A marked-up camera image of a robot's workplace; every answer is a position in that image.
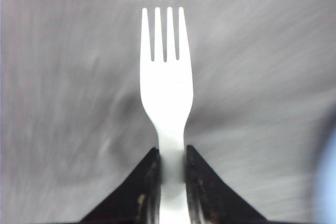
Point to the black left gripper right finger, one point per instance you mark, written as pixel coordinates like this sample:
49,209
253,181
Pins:
210,200

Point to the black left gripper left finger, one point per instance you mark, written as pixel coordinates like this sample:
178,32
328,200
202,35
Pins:
136,200

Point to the blue plastic plate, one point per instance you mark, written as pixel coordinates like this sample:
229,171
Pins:
324,183

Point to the white plastic fork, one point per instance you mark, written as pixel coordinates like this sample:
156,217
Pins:
166,91

